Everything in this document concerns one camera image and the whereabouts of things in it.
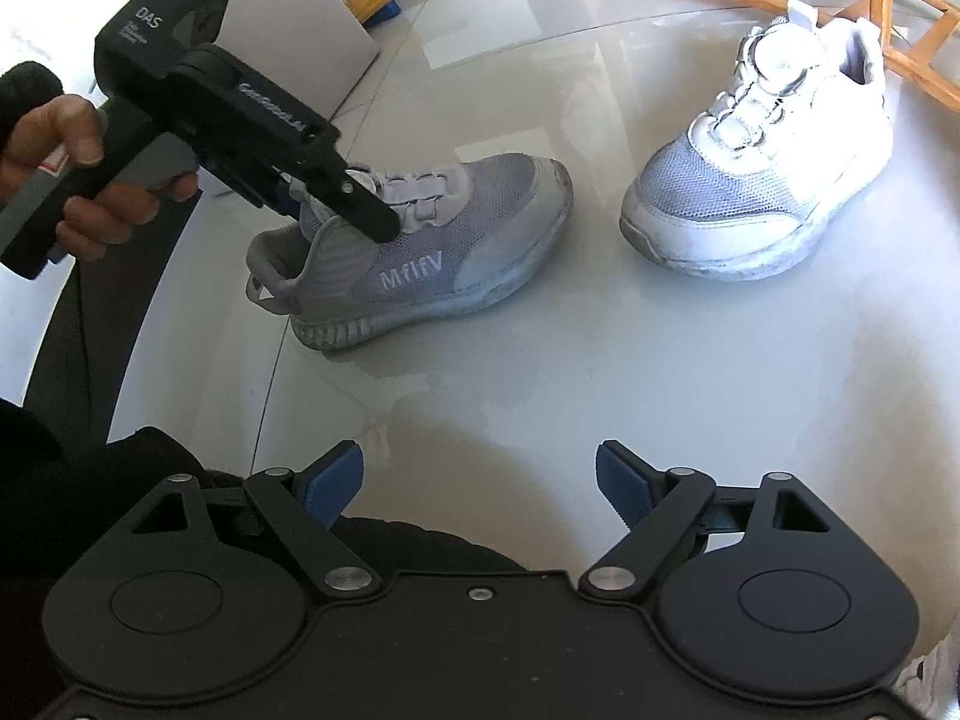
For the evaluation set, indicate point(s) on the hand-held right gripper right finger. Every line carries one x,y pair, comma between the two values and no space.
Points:
626,484

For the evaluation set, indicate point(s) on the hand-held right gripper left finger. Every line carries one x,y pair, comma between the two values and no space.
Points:
334,484

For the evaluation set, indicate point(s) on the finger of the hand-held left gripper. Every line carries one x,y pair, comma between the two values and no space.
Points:
286,199
367,214

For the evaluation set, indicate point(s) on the grey mesh dial sneaker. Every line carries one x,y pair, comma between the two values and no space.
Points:
750,195
450,262

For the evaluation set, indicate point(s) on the person's left hand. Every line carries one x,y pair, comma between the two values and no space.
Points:
67,131

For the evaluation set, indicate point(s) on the person's black trouser leg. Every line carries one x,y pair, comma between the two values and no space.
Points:
75,502

